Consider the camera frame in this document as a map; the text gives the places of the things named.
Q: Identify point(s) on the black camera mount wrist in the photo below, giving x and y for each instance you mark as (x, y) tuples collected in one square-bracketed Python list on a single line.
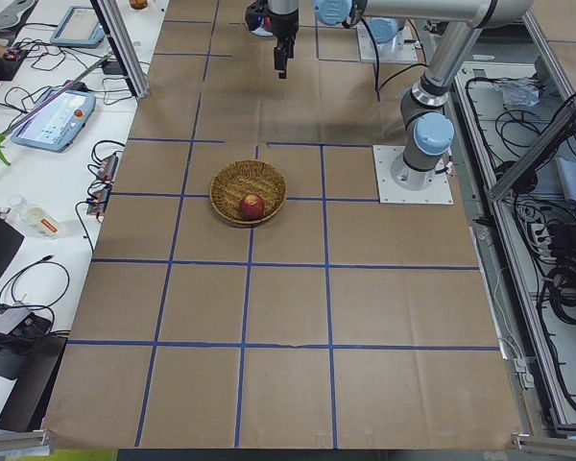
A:
[(257, 18)]

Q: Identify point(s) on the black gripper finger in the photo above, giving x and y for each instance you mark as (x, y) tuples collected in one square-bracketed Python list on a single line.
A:
[(288, 53), (278, 58)]

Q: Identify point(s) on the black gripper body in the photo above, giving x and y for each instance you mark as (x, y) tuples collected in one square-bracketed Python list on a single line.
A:
[(283, 27)]

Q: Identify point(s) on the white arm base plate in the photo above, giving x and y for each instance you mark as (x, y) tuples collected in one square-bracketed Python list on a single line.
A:
[(398, 184), (400, 49)]

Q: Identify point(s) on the clear plastic bottle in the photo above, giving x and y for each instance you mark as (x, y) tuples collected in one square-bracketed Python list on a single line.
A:
[(36, 217)]

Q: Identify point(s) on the dark red apple in basket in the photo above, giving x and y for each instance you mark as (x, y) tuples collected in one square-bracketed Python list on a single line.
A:
[(251, 207)]

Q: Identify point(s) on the blue teach pendant far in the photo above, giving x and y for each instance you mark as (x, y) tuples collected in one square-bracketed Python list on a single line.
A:
[(79, 27)]

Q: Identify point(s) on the green tipped metal pole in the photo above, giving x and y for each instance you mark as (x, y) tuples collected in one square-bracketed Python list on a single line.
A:
[(36, 110)]

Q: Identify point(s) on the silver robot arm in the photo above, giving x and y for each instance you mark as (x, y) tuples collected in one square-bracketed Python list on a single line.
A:
[(429, 133)]

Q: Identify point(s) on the brown wicker basket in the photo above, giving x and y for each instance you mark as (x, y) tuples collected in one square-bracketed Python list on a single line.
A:
[(247, 176)]

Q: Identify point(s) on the blue teach pendant near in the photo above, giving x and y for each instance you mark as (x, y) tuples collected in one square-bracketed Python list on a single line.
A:
[(58, 124)]

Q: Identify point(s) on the aluminium frame post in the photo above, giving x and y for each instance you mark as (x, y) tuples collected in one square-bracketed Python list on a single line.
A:
[(119, 40)]

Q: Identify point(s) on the blue teach pendant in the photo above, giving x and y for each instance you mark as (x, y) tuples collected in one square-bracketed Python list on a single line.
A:
[(58, 124), (79, 27)]

